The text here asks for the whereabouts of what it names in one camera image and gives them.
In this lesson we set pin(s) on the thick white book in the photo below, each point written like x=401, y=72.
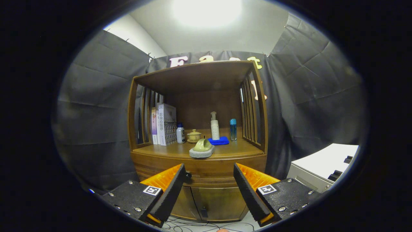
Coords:
x=166, y=125

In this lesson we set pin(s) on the brown wooden drawer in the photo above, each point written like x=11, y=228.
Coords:
x=212, y=167

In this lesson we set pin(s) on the white pump bottle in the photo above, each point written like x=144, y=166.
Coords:
x=215, y=129

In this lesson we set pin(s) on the blue folded cloth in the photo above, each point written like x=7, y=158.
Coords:
x=220, y=140

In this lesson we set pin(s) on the wooden cabinet door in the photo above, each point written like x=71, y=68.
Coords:
x=185, y=206
x=222, y=201

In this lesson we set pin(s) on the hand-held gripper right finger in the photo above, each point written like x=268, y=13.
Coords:
x=249, y=193

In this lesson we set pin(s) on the yellow lidded ceramic teacup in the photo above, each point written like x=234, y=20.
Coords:
x=194, y=136

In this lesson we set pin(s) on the black backdrop cloth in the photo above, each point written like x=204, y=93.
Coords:
x=305, y=96

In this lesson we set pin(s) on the clear blue bottle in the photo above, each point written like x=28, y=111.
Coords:
x=233, y=130

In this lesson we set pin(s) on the brown wooden countertop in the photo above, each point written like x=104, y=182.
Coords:
x=231, y=149

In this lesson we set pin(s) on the white bottle blue cap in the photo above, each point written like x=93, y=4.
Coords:
x=181, y=135

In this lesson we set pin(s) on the green scrub brush grey sponge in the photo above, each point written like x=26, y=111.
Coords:
x=202, y=151

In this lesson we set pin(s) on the brown wooden cabinet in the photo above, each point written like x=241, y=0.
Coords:
x=196, y=77

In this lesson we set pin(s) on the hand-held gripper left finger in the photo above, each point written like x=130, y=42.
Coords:
x=170, y=193

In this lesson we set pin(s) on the thin pink book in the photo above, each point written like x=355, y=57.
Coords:
x=154, y=127

